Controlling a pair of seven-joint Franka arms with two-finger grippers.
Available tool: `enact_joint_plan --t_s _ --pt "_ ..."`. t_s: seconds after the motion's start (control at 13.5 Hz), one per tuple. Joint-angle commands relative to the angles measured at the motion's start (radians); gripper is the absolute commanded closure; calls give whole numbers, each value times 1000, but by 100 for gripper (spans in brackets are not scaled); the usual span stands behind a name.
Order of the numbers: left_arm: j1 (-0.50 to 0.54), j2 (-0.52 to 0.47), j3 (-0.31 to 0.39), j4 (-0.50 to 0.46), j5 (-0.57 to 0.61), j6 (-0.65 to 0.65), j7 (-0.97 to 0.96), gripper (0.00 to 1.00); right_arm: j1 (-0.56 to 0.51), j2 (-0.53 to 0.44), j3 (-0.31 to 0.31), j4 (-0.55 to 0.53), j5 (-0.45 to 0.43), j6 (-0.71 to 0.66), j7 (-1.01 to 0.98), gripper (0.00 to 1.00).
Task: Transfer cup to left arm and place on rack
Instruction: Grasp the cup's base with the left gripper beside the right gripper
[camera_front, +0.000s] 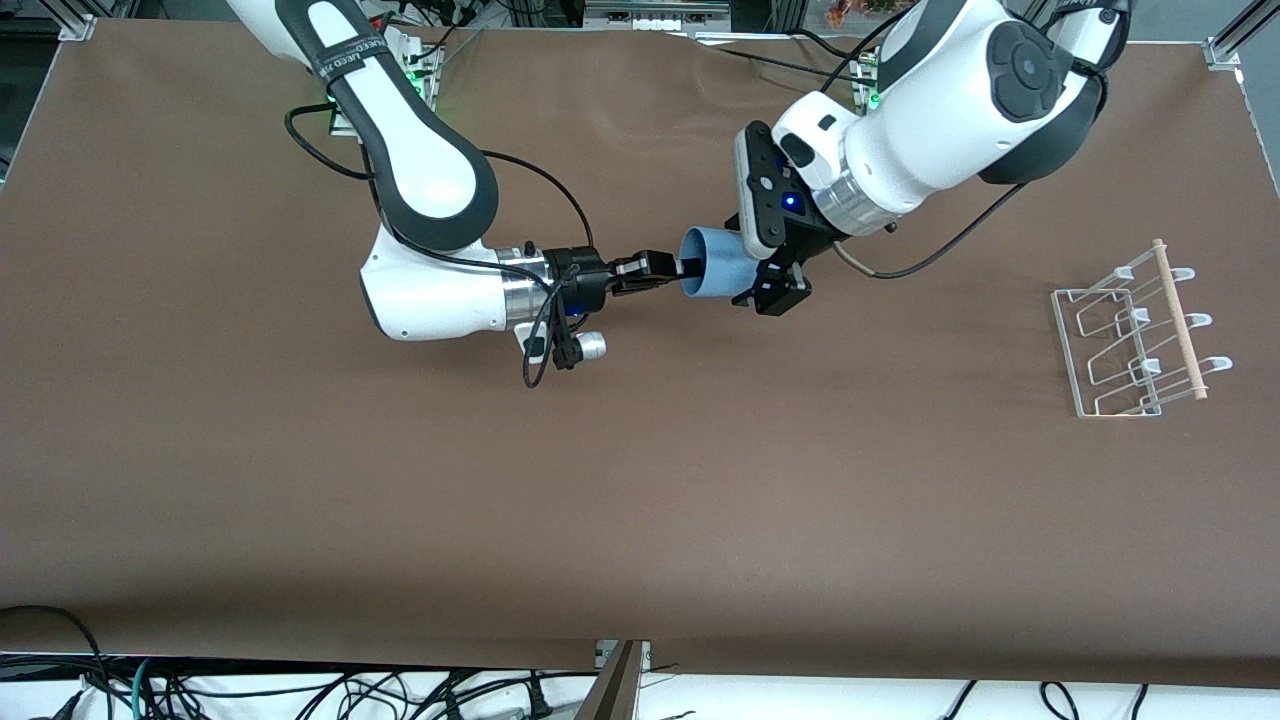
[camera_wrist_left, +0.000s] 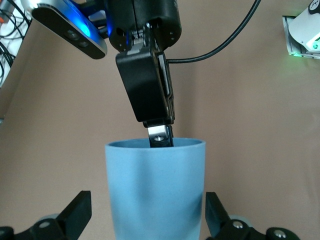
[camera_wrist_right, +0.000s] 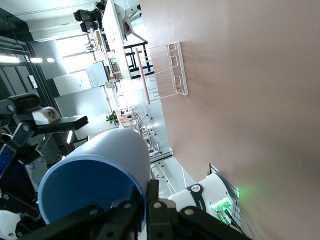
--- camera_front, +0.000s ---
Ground blue plastic cup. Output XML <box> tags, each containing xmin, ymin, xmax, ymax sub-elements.
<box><xmin>677</xmin><ymin>226</ymin><xmax>763</xmax><ymax>302</ymax></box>

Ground brown table cloth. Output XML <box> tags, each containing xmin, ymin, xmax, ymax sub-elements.
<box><xmin>0</xmin><ymin>18</ymin><xmax>1280</xmax><ymax>691</ymax></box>

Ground grey power strip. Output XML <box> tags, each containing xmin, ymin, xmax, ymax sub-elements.
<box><xmin>583</xmin><ymin>0</ymin><xmax>733</xmax><ymax>32</ymax></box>

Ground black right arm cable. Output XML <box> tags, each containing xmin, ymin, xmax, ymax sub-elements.
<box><xmin>284</xmin><ymin>102</ymin><xmax>597</xmax><ymax>390</ymax></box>

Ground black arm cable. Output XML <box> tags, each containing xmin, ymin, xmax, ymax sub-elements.
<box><xmin>833</xmin><ymin>180</ymin><xmax>1033</xmax><ymax>280</ymax></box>
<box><xmin>284</xmin><ymin>102</ymin><xmax>597</xmax><ymax>390</ymax></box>

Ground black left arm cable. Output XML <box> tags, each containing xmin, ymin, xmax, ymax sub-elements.
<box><xmin>833</xmin><ymin>180</ymin><xmax>1033</xmax><ymax>280</ymax></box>

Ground black cable on cloth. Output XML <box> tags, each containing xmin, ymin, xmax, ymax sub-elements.
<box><xmin>700</xmin><ymin>28</ymin><xmax>881</xmax><ymax>89</ymax></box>

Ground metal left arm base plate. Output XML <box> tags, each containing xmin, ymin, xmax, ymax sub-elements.
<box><xmin>850</xmin><ymin>48</ymin><xmax>886</xmax><ymax>113</ymax></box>

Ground white wire cup rack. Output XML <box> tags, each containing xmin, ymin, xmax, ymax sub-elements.
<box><xmin>1050</xmin><ymin>238</ymin><xmax>1234</xmax><ymax>419</ymax></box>

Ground tangled black floor cables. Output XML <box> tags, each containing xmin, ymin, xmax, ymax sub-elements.
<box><xmin>150</xmin><ymin>668</ymin><xmax>601</xmax><ymax>720</ymax></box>

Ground aluminium frame profile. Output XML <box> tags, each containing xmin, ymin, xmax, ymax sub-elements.
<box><xmin>50</xmin><ymin>0</ymin><xmax>98</xmax><ymax>43</ymax></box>
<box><xmin>1203</xmin><ymin>0</ymin><xmax>1280</xmax><ymax>71</ymax></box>

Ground thick black floor cable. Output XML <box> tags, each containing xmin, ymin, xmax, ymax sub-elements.
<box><xmin>0</xmin><ymin>604</ymin><xmax>109</xmax><ymax>701</ymax></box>

